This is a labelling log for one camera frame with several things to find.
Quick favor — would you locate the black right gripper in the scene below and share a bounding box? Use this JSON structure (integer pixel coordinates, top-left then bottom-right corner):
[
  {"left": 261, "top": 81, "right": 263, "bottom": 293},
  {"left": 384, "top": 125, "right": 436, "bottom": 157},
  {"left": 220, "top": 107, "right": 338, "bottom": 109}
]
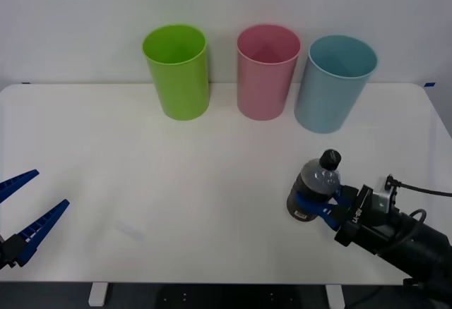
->
[{"left": 295, "top": 181, "right": 403, "bottom": 256}]

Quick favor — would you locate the pink plastic bin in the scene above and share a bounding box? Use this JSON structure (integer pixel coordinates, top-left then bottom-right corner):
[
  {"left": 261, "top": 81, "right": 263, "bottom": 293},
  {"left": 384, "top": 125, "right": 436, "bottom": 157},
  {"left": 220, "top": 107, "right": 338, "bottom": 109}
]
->
[{"left": 236, "top": 24, "right": 302, "bottom": 121}]

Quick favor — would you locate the white table leg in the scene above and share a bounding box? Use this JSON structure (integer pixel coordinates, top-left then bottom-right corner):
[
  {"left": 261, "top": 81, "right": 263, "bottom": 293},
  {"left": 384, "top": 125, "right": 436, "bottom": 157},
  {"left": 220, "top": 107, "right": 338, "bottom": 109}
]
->
[
  {"left": 88, "top": 282, "right": 107, "bottom": 306},
  {"left": 326, "top": 284, "right": 346, "bottom": 309}
]

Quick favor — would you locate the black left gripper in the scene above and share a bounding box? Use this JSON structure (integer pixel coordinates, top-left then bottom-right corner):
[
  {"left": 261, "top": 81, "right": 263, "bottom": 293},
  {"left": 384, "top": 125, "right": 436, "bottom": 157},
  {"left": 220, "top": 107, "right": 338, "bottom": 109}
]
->
[{"left": 0, "top": 169, "right": 71, "bottom": 271}]

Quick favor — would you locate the green plastic bin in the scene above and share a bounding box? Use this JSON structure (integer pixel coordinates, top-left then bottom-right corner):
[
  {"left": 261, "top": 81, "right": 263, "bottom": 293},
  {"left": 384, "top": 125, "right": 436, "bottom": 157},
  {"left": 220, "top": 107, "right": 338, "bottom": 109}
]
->
[{"left": 141, "top": 23, "right": 210, "bottom": 121}]

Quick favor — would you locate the dark bottle with black cap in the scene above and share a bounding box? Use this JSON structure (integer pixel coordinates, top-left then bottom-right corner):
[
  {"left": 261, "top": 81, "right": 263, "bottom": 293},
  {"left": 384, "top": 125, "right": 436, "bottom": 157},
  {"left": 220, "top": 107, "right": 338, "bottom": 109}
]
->
[{"left": 285, "top": 149, "right": 343, "bottom": 222}]

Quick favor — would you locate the pale blue plastic bin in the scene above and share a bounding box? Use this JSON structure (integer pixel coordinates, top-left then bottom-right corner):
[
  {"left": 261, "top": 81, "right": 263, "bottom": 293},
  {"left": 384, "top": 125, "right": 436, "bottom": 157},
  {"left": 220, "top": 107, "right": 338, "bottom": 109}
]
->
[{"left": 293, "top": 34, "right": 379, "bottom": 134}]

